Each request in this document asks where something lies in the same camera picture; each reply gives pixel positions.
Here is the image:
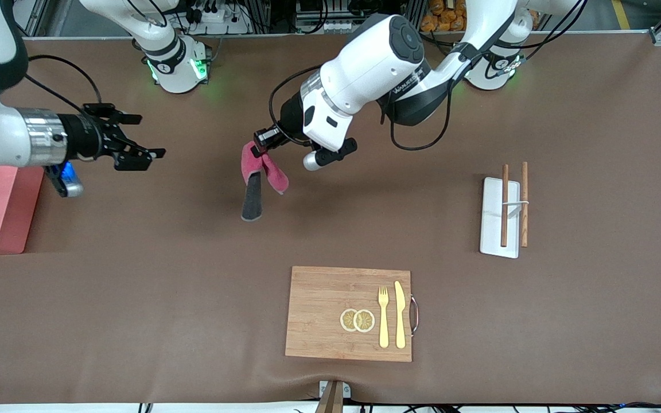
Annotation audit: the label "red and grey cloth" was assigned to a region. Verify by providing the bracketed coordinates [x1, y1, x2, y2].
[241, 141, 290, 223]

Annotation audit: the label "white power strip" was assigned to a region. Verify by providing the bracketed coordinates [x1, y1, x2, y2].
[184, 0, 251, 35]

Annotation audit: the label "wooden cutting board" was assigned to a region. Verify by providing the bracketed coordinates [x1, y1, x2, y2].
[285, 266, 421, 363]

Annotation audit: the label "orange snack bags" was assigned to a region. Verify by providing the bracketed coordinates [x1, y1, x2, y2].
[419, 0, 475, 33]

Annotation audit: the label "yellow fork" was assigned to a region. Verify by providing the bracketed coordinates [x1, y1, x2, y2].
[378, 285, 391, 349]

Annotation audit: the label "yellow knife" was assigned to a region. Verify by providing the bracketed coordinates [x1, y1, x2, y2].
[394, 280, 407, 349]

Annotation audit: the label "white rectangular tray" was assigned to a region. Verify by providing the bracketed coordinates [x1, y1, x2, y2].
[480, 177, 522, 259]

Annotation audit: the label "brown wooden chopstick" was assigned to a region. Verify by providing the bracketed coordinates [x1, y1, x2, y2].
[520, 162, 530, 248]
[501, 165, 510, 248]

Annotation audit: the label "white band on chopsticks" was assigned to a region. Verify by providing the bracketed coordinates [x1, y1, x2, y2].
[502, 199, 530, 220]

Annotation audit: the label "wooden stick at table edge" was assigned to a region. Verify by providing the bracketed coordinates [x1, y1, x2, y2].
[314, 381, 344, 413]

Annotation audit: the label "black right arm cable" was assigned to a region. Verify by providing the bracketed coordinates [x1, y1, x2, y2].
[21, 54, 105, 115]

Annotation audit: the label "grey metal bracket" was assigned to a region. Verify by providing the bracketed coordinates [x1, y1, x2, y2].
[318, 380, 352, 400]

